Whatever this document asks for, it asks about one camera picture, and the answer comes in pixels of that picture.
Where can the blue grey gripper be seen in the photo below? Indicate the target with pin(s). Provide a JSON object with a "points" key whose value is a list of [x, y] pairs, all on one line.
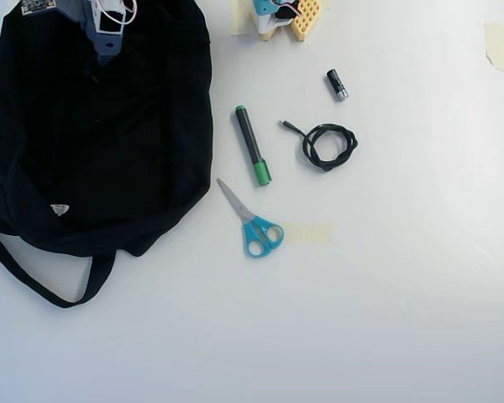
{"points": [[107, 49]]}

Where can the yellow and teal robot arm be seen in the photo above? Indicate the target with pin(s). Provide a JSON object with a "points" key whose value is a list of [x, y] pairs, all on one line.
{"points": [[304, 21]]}

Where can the black fabric bag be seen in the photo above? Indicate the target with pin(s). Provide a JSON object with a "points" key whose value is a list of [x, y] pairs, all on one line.
{"points": [[109, 147]]}

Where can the beige masking tape strip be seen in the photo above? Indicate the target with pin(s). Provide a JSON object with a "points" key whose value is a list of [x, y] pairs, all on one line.
{"points": [[308, 233], [240, 19], [496, 46]]}

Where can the black marker with green cap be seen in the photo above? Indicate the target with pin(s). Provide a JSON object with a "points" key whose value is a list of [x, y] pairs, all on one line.
{"points": [[250, 138]]}

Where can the small black cylindrical battery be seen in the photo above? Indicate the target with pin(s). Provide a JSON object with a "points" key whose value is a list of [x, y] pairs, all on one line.
{"points": [[336, 84]]}

